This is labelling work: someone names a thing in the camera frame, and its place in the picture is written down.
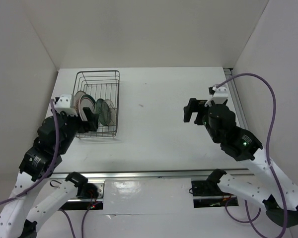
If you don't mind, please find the clear glass square plate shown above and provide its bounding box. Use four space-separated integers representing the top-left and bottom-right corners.
104 99 117 126

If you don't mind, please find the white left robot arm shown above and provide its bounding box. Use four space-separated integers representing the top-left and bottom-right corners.
0 108 98 238

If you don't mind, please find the grey wire dish rack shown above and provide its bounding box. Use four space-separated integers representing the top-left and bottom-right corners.
73 70 120 139

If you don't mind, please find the aluminium front rail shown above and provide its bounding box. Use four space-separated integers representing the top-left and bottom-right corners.
50 169 253 180

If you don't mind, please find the aluminium right side rail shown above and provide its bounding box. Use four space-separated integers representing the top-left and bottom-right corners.
227 80 249 130

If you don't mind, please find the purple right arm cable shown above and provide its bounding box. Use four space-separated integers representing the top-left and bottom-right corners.
217 73 289 238

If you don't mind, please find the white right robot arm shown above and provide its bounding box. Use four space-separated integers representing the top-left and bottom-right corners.
184 98 298 228

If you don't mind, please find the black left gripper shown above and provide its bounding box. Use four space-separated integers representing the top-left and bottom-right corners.
53 106 99 153

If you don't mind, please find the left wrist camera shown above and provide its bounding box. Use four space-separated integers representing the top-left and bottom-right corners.
52 94 78 117

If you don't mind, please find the orange sunburst white plate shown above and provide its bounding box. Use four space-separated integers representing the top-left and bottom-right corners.
74 90 86 115

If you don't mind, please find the aluminium rail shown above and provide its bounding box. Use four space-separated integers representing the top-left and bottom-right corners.
227 80 249 130
50 169 253 180

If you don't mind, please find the blue white patterned plate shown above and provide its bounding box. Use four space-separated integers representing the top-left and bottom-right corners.
95 98 107 126

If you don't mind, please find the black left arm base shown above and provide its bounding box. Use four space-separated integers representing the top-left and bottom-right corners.
76 182 104 199

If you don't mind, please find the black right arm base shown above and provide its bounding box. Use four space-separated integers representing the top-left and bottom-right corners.
188 180 235 198

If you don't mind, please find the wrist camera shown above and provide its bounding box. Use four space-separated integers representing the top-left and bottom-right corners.
204 85 228 107
52 94 78 117

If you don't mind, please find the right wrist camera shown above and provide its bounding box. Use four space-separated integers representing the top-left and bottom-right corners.
204 85 228 107

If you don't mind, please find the green red rimmed white plate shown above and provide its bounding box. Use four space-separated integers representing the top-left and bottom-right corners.
78 94 95 121

